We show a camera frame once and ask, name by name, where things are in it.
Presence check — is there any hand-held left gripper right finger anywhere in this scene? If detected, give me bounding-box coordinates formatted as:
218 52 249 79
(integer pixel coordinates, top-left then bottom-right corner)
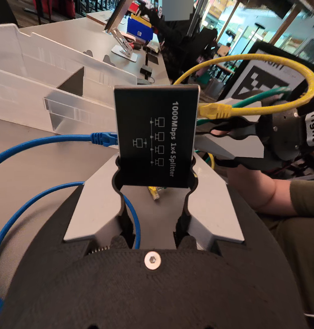
175 154 245 251

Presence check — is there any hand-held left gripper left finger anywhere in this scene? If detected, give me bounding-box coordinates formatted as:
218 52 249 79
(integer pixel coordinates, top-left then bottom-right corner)
63 154 135 249

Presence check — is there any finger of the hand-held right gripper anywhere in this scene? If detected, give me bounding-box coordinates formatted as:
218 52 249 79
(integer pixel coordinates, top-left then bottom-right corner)
197 98 263 129
194 129 265 159

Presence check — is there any green ethernet cable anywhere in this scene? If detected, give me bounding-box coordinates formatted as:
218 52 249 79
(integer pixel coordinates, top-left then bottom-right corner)
197 87 291 126

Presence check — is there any yellow ethernet cable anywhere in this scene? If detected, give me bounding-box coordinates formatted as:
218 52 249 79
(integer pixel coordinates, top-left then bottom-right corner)
148 53 314 201

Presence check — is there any blue ethernet cable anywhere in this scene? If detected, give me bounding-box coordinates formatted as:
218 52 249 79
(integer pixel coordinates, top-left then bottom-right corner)
0 132 141 319

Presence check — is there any black ethernet splitter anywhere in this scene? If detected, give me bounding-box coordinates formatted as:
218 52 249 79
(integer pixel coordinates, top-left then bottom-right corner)
113 85 200 188

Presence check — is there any clear plastic bin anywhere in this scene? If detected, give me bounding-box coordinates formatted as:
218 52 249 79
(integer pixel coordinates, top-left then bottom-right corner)
0 23 137 136

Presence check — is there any person's right forearm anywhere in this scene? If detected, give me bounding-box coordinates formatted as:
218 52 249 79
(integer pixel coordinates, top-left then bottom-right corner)
227 167 298 216

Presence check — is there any framed marker sign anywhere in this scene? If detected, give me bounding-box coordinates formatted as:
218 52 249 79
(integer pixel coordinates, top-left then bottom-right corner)
219 41 314 104

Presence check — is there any black floor lamp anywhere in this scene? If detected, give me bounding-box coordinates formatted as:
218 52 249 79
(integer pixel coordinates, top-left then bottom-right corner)
239 23 266 55

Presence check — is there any person's olive shirt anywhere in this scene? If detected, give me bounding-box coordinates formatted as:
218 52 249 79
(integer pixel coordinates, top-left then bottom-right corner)
260 180 314 329

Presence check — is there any black power adapter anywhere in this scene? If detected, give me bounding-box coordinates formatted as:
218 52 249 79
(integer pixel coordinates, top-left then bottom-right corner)
140 65 155 84

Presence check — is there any blue storage bin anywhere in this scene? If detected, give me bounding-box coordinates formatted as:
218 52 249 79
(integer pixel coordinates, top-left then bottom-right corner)
127 17 154 43

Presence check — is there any small yellow storage bin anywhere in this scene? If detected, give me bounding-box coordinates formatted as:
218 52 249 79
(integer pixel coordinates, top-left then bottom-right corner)
130 13 150 27

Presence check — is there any silver monitor stand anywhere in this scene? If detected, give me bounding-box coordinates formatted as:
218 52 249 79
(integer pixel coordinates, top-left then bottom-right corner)
111 27 138 62

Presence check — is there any silver computer monitor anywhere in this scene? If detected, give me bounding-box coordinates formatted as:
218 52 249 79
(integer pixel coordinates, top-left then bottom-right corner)
104 0 134 32

